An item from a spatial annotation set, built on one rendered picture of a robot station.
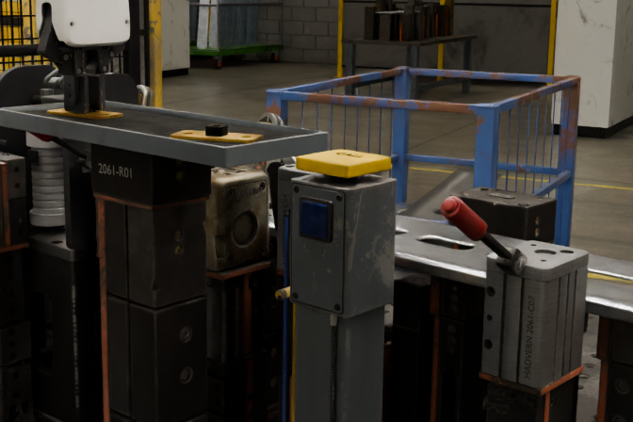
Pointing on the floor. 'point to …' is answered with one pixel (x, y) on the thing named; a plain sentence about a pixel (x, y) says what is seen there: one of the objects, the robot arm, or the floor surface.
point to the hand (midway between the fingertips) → (84, 91)
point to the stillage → (485, 145)
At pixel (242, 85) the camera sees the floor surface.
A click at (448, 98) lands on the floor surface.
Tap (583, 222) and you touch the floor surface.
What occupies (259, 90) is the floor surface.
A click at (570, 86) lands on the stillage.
